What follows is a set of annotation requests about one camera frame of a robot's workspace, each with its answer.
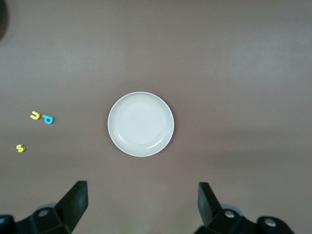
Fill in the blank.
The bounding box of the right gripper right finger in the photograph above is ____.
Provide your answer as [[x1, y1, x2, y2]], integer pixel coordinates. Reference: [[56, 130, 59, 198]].
[[195, 182, 297, 234]]

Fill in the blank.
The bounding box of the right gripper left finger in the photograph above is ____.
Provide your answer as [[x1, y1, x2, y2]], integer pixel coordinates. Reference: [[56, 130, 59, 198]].
[[0, 180, 89, 234]]

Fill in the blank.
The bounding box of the beige round plate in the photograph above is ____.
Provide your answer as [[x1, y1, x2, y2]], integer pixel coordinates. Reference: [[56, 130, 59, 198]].
[[108, 91, 175, 157]]

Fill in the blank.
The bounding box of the blue round plate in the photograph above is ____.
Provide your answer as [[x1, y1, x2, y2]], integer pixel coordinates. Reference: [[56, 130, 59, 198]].
[[0, 0, 10, 41]]

